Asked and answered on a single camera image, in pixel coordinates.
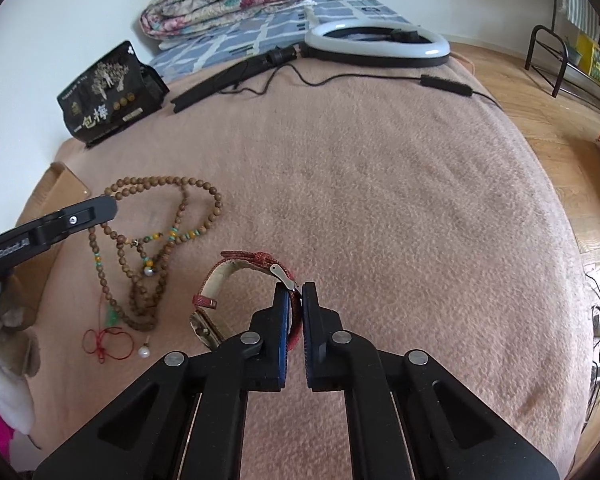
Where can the folded floral quilt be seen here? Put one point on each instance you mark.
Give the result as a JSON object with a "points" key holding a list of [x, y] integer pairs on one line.
{"points": [[230, 0]]}

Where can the blue checked bed sheet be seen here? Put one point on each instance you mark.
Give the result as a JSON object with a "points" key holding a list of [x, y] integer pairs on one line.
{"points": [[260, 30]]}

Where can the tan fleece blanket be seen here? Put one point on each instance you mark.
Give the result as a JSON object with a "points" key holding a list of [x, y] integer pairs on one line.
{"points": [[380, 210]]}

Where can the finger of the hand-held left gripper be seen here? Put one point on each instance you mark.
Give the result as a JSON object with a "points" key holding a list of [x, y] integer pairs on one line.
{"points": [[87, 212]]}

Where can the small pearl pendant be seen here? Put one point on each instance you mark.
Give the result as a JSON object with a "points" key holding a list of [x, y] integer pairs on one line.
{"points": [[144, 352]]}

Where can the shallow cardboard box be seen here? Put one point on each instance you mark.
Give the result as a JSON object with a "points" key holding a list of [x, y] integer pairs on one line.
{"points": [[62, 185]]}

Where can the black folded tripod stand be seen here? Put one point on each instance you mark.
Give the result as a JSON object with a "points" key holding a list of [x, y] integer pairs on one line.
{"points": [[230, 75]]}

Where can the yellow box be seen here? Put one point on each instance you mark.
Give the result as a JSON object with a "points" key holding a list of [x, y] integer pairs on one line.
{"points": [[597, 62]]}

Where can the black snack bag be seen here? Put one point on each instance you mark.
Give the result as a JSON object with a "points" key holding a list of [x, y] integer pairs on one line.
{"points": [[105, 100]]}

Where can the black metal clothes rack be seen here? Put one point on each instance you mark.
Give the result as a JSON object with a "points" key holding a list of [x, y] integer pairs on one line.
{"points": [[529, 50]]}

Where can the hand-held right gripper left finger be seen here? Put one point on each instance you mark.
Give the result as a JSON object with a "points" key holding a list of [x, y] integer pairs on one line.
{"points": [[281, 340]]}

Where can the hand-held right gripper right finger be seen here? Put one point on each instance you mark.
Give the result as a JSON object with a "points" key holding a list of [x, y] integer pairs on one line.
{"points": [[309, 340]]}

